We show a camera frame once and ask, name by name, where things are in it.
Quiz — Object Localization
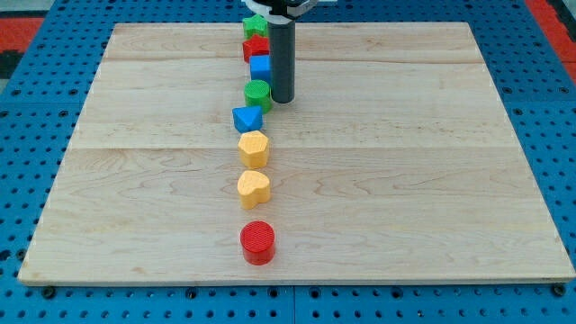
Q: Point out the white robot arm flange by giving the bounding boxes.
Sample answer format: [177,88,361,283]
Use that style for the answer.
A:
[243,0,319,24]

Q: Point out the wooden board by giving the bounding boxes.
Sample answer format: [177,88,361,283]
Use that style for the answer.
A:
[19,22,575,286]

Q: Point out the yellow hexagon block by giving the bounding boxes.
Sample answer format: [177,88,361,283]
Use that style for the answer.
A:
[238,130,269,169]

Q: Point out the yellow heart block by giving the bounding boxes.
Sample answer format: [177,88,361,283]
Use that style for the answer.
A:
[237,170,271,210]

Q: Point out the blue triangle block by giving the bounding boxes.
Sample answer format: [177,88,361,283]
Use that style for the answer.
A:
[232,106,263,133]

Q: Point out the green cylinder block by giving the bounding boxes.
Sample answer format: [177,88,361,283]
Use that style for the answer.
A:
[244,79,272,114]

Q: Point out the red cylinder block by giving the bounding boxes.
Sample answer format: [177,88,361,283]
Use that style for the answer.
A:
[239,220,275,266]

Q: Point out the blue cube block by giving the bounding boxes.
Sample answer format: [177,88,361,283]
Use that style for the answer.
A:
[249,55,272,85]

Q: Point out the red star block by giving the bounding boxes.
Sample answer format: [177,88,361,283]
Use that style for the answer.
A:
[242,34,270,63]

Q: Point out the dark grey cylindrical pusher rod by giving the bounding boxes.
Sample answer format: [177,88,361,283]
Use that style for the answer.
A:
[268,21,295,104]

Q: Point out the green star block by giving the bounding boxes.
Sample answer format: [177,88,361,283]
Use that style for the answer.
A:
[242,14,268,40]

